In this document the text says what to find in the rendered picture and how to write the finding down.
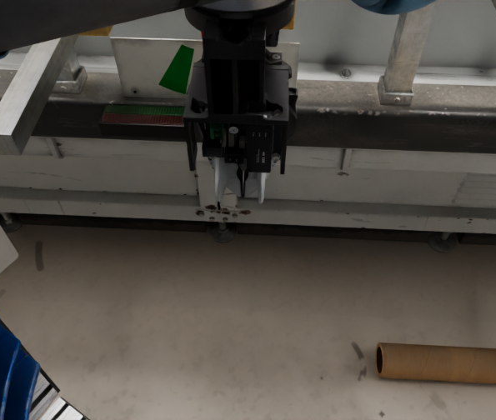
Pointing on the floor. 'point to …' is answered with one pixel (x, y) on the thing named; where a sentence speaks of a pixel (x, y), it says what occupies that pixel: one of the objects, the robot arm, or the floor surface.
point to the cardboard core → (445, 363)
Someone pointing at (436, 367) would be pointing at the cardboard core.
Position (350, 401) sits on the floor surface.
